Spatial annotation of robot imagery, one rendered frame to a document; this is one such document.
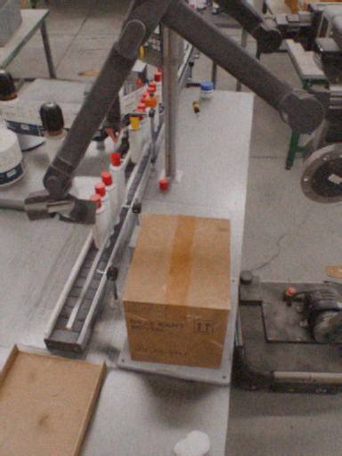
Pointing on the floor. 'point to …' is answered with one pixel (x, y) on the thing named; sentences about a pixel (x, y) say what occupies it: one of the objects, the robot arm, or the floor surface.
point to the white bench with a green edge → (31, 17)
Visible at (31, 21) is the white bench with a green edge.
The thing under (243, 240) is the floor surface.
